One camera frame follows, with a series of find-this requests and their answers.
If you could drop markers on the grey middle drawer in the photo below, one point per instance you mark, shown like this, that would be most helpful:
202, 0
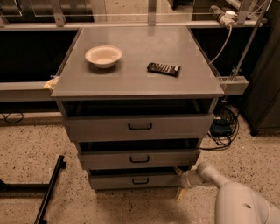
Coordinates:
137, 159

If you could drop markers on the black metal floor stand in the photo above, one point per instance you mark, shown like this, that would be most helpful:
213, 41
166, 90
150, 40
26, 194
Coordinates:
46, 189

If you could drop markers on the black snack bar packet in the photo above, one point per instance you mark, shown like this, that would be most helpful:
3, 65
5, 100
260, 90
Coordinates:
163, 69

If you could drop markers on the grey drawer cabinet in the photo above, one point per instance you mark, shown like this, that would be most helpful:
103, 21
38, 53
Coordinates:
129, 89

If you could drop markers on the grey bottom drawer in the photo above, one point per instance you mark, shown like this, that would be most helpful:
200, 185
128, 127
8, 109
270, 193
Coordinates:
134, 181

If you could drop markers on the grey aluminium frame rail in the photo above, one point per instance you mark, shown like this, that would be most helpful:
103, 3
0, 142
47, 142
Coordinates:
35, 92

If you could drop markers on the thin metal rod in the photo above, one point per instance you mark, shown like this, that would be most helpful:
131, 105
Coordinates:
235, 72

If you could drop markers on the white paper bowl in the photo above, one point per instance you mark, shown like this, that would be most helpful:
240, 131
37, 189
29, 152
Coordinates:
104, 56

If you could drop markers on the yellow tape piece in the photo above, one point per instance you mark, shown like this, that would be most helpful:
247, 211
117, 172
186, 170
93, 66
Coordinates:
50, 84

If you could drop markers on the grey top drawer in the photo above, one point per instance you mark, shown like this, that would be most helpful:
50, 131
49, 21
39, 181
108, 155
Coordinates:
137, 127

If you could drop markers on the dark grey side cabinet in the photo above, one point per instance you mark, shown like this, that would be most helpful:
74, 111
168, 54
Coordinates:
261, 107

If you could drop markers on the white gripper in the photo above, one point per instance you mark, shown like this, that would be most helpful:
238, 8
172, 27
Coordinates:
186, 178

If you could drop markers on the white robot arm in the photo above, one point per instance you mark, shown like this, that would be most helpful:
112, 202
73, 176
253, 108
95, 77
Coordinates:
235, 202

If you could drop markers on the grey drawer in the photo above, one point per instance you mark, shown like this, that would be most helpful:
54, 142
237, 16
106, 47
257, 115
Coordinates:
137, 127
134, 181
137, 159

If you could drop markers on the dark power adapter box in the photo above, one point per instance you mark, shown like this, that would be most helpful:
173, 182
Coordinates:
220, 128

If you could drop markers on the power strip with plug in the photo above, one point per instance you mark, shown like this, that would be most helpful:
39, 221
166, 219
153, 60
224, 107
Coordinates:
225, 18

